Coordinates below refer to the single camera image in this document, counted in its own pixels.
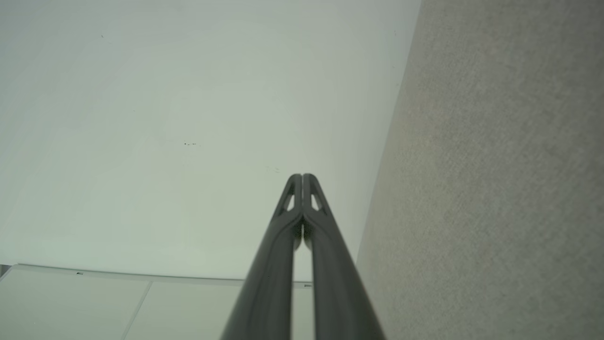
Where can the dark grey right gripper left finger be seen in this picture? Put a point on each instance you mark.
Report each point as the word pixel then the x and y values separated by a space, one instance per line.
pixel 269 283

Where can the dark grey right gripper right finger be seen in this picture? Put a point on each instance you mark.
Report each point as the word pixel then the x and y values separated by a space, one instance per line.
pixel 337 288

